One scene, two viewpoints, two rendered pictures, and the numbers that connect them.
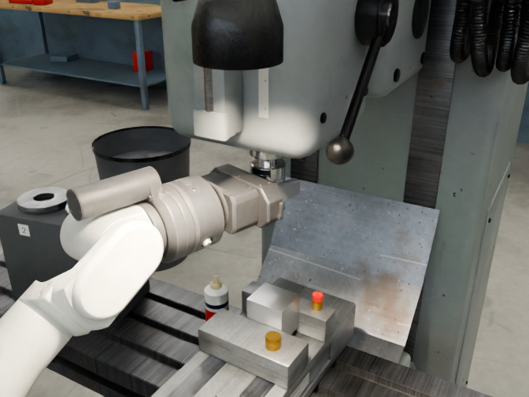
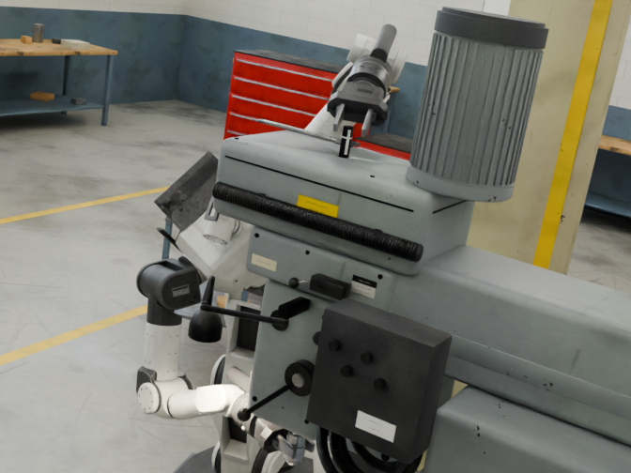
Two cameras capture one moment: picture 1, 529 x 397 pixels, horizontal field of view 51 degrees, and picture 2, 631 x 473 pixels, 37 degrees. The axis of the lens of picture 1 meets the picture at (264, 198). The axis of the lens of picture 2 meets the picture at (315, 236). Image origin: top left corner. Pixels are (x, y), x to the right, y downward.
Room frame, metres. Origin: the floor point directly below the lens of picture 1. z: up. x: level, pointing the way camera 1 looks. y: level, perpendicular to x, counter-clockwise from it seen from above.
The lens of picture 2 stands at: (0.62, -1.85, 2.26)
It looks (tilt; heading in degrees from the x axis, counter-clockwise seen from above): 17 degrees down; 89
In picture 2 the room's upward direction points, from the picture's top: 9 degrees clockwise
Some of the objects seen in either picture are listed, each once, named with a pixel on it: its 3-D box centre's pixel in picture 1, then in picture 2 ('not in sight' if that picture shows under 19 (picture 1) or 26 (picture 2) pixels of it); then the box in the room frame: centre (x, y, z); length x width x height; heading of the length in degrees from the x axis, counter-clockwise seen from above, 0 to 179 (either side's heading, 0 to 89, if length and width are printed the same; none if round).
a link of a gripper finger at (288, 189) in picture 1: (283, 193); (284, 448); (0.66, -0.03, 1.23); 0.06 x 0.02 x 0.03; 133
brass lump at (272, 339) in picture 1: (272, 340); not in sight; (0.61, -0.01, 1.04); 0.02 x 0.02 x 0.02
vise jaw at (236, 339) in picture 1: (252, 346); not in sight; (0.63, 0.02, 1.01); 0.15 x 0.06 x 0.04; 58
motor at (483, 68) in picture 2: not in sight; (475, 103); (0.90, -0.13, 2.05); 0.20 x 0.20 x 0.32
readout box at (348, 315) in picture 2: not in sight; (375, 379); (0.78, -0.44, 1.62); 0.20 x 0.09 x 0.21; 151
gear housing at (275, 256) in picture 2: not in sight; (345, 260); (0.72, -0.03, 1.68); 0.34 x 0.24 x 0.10; 151
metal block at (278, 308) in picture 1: (272, 313); not in sight; (0.68, -0.01, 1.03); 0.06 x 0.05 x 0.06; 58
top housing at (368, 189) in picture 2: not in sight; (344, 195); (0.69, -0.01, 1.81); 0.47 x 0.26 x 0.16; 151
